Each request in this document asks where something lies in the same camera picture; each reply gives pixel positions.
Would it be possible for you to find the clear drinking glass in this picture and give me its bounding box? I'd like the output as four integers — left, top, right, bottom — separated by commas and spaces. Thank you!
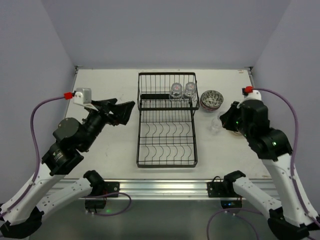
217, 111, 226, 121
209, 118, 222, 135
183, 82, 197, 99
169, 82, 183, 100

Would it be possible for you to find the black floral patterned bowl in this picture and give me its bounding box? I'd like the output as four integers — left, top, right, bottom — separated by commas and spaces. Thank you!
200, 90, 224, 108

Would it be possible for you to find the brown textured bowl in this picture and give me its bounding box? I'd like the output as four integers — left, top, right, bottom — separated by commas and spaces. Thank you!
231, 131, 243, 137

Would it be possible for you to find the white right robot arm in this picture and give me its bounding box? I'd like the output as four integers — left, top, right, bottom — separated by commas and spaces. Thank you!
220, 99, 320, 240

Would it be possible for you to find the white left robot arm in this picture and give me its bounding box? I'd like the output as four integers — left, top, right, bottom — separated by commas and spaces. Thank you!
0, 98, 135, 239

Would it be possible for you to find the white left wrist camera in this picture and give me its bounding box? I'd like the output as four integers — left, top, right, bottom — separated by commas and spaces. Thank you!
72, 87, 98, 111

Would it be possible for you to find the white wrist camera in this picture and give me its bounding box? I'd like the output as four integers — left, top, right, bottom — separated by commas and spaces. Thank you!
237, 86, 262, 109
72, 87, 98, 111

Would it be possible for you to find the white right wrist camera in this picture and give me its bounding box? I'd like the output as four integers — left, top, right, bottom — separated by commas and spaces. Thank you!
237, 86, 262, 109

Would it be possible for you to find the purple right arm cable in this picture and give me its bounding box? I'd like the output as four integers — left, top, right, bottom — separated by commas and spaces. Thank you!
206, 87, 320, 240

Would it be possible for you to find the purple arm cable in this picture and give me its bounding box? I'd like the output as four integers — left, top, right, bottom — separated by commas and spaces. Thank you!
0, 92, 133, 218
206, 87, 320, 240

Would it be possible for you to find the black wire dish rack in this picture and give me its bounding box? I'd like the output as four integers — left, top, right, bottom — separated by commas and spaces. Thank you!
136, 72, 200, 168

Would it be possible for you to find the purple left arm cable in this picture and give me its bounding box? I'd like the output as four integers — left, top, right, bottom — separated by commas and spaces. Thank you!
0, 92, 133, 218

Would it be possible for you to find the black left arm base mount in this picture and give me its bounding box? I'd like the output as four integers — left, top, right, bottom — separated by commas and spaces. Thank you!
84, 181, 120, 213

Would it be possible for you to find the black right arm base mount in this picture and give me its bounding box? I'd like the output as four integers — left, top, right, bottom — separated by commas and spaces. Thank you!
206, 173, 243, 209

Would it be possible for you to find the aluminium mounting rail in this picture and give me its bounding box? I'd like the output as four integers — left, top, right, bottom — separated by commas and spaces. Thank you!
48, 178, 280, 200

